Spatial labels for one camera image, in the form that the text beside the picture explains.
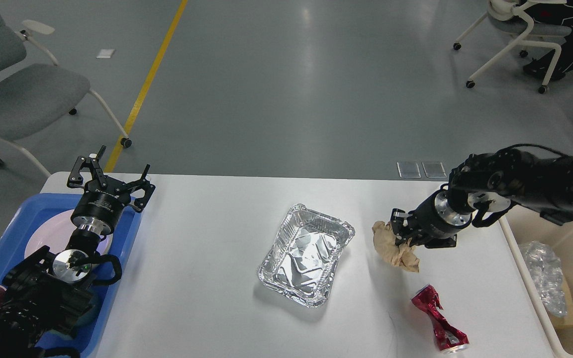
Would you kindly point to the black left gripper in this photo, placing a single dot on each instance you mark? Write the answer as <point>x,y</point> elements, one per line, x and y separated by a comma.
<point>98,209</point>

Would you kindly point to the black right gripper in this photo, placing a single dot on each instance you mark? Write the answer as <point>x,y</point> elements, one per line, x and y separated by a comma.
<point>434,224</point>

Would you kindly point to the brown paper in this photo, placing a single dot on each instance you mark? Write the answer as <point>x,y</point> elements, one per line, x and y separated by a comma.
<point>400,256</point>

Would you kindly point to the pink plate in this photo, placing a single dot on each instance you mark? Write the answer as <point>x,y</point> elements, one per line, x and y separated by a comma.
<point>50,236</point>

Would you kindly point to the crushed red can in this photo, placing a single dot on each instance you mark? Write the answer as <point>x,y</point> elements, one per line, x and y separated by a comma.
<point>447,338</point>

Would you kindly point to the foil and plastic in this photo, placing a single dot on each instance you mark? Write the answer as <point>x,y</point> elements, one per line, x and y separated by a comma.
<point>545,270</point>

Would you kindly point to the aluminium foil tray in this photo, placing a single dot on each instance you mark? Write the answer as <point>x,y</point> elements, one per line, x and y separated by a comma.
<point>302,261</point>

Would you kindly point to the brown paper bag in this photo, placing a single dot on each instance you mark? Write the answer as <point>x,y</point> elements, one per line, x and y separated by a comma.
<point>565,322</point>

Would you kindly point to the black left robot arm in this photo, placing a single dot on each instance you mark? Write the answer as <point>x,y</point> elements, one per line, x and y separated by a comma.
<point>53,291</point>

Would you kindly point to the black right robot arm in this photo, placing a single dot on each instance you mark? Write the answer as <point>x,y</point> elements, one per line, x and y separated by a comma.
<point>482,189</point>

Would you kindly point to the clear floor socket cover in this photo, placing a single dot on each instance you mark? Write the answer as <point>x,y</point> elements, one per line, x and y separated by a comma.
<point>408,170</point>
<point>434,169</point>

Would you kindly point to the blue plastic tray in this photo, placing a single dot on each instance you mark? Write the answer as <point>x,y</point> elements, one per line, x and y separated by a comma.
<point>30,216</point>

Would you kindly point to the white paper scrap on floor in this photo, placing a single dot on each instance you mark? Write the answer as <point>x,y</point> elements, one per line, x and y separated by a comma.
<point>105,53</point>

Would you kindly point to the grey office chair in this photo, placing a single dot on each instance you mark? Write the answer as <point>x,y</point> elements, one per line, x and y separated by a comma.
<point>38,95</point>

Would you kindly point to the beige plastic bin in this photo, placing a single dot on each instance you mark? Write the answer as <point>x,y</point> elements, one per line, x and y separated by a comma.
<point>520,258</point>

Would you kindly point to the white wheeled chair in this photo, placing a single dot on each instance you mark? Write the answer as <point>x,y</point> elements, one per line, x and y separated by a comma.
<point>510,17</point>

